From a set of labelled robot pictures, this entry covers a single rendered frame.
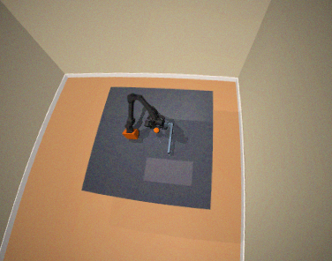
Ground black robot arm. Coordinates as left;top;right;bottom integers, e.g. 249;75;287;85
125;93;164;133

